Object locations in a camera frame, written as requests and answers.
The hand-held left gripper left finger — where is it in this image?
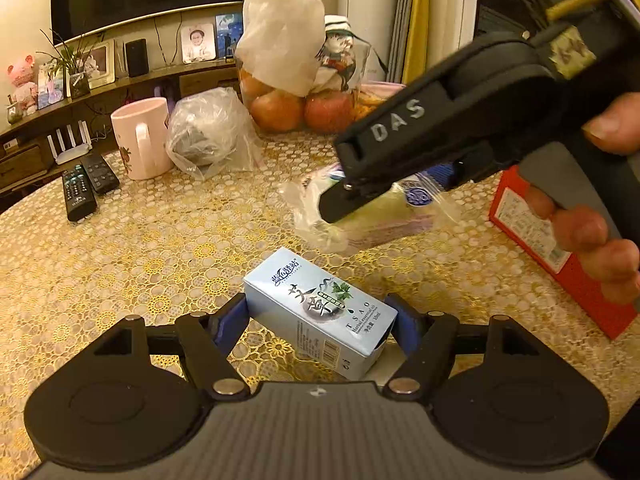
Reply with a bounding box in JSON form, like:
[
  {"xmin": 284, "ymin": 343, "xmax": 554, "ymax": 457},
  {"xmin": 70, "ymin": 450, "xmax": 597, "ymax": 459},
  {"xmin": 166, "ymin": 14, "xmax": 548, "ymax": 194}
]
[{"xmin": 92, "ymin": 294, "xmax": 251, "ymax": 401}]

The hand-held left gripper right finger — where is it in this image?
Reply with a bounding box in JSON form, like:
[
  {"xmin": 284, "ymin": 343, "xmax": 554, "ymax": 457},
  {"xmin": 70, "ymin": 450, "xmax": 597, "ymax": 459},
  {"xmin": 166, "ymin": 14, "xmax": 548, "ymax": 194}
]
[{"xmin": 382, "ymin": 292, "xmax": 537, "ymax": 396}]

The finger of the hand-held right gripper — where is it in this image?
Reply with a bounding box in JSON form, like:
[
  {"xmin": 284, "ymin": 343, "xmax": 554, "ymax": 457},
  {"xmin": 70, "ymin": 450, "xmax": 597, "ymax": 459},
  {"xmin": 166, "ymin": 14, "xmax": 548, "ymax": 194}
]
[
  {"xmin": 430, "ymin": 142, "xmax": 503, "ymax": 193},
  {"xmin": 317, "ymin": 77, "xmax": 501, "ymax": 224}
]

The light blue small carton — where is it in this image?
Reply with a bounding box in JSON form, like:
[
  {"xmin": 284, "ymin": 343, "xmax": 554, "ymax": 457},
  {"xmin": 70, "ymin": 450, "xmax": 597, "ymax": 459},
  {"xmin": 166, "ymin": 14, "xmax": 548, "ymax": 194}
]
[{"xmin": 243, "ymin": 247, "xmax": 399, "ymax": 381}]

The red cardboard box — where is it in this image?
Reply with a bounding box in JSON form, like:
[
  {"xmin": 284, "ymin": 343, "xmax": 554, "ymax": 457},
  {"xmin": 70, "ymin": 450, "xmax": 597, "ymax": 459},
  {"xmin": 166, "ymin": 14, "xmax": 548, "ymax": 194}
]
[{"xmin": 487, "ymin": 165, "xmax": 640, "ymax": 341}]

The clear plastic food packet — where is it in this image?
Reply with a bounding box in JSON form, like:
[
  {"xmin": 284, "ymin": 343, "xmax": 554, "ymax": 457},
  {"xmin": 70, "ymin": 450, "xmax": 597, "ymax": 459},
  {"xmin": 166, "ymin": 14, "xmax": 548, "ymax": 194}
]
[{"xmin": 280, "ymin": 162, "xmax": 463, "ymax": 253}]

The gold patterned desktop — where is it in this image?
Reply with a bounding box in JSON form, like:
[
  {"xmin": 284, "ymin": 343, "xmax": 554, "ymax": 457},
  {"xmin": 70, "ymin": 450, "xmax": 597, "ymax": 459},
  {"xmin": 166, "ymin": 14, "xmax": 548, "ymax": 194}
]
[{"xmin": 0, "ymin": 110, "xmax": 640, "ymax": 480}]

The person's right hand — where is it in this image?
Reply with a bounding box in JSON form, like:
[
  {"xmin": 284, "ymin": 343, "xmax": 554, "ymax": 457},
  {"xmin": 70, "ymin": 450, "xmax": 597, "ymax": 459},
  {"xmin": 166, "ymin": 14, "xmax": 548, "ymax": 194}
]
[{"xmin": 517, "ymin": 92, "xmax": 640, "ymax": 306}]

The pink flat box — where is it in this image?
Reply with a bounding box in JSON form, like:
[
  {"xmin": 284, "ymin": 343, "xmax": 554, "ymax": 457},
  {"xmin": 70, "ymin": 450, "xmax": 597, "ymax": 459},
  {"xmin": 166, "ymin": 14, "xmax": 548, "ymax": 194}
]
[{"xmin": 357, "ymin": 81, "xmax": 406, "ymax": 111}]

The clear fruit jar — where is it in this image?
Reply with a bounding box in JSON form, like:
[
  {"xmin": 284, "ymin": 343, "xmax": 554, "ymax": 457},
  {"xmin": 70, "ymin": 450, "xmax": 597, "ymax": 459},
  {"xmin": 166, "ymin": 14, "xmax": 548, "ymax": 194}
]
[{"xmin": 237, "ymin": 35, "xmax": 373, "ymax": 133}]

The yellow curtain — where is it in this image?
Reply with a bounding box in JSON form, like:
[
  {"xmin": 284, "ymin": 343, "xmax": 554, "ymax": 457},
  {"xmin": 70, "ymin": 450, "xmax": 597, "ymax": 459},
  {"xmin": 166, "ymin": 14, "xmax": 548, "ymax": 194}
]
[{"xmin": 402, "ymin": 0, "xmax": 431, "ymax": 83}]

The white plastic bag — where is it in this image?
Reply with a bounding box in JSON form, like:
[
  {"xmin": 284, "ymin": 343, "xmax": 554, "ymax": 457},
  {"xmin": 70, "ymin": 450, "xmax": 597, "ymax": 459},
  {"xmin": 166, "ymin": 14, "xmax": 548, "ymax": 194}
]
[{"xmin": 162, "ymin": 0, "xmax": 326, "ymax": 97}]

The clear plastic bag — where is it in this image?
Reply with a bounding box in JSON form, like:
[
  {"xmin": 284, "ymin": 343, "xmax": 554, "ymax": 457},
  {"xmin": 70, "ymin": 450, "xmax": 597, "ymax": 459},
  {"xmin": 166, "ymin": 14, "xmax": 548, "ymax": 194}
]
[{"xmin": 165, "ymin": 86, "xmax": 266, "ymax": 182}]

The long black remote control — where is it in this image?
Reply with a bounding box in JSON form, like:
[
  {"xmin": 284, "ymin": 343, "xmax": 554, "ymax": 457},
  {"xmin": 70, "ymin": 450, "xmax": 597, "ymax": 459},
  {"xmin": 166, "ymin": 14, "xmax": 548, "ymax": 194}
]
[{"xmin": 61, "ymin": 165, "xmax": 98, "ymax": 222}]

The short black remote control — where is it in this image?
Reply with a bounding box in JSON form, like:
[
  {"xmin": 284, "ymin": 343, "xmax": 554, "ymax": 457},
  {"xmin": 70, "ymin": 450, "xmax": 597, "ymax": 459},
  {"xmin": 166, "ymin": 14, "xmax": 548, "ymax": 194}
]
[{"xmin": 80, "ymin": 152, "xmax": 121, "ymax": 196}]

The pink mug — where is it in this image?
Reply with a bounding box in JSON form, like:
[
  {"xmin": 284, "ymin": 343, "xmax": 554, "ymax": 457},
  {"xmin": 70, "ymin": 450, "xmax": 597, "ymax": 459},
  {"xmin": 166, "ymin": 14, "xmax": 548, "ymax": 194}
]
[{"xmin": 110, "ymin": 97, "xmax": 173, "ymax": 181}]

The white router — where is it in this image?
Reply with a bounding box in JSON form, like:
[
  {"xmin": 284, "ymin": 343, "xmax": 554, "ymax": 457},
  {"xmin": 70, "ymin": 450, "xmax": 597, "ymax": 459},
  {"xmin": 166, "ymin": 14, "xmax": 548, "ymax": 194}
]
[{"xmin": 46, "ymin": 119, "xmax": 93, "ymax": 166}]

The wooden tv cabinet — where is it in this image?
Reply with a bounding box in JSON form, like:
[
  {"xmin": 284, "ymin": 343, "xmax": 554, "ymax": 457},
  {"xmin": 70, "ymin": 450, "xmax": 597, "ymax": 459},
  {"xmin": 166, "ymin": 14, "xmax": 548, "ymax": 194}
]
[{"xmin": 0, "ymin": 57, "xmax": 246, "ymax": 196}]

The black speaker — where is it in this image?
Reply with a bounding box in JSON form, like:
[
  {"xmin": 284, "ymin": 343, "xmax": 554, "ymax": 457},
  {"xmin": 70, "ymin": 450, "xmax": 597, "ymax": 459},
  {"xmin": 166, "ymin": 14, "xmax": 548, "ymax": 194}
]
[{"xmin": 124, "ymin": 38, "xmax": 149, "ymax": 78}]

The green plant in glass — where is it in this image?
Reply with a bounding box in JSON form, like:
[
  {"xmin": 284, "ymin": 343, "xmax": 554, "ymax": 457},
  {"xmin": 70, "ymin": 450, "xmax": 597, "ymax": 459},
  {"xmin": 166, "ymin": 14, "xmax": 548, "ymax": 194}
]
[{"xmin": 40, "ymin": 27, "xmax": 93, "ymax": 100}]

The blue printed card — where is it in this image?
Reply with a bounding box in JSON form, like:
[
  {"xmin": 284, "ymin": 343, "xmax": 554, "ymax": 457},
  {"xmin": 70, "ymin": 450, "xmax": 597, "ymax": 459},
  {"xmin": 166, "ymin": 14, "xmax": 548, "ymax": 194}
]
[{"xmin": 37, "ymin": 62, "xmax": 66, "ymax": 109}]

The pink bear plush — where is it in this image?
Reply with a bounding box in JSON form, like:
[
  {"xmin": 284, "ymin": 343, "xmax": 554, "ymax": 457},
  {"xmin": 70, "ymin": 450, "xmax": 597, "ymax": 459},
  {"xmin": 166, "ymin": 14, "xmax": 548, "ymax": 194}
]
[{"xmin": 6, "ymin": 56, "xmax": 40, "ymax": 111}]

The blue picture frame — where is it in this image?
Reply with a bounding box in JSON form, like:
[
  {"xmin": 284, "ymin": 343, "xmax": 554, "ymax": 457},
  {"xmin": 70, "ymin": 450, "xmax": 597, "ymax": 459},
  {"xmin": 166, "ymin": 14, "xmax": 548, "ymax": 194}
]
[{"xmin": 216, "ymin": 12, "xmax": 246, "ymax": 58}]

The baby photo frame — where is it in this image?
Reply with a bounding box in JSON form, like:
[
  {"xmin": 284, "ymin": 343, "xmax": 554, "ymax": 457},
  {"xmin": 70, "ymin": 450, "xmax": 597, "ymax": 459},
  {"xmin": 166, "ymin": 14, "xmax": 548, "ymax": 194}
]
[{"xmin": 180, "ymin": 24, "xmax": 217, "ymax": 64}]

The white photo frame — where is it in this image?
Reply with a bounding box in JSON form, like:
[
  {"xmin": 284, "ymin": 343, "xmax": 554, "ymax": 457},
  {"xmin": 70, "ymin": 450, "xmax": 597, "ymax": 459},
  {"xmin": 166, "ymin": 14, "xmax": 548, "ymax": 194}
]
[{"xmin": 82, "ymin": 40, "xmax": 116, "ymax": 86}]

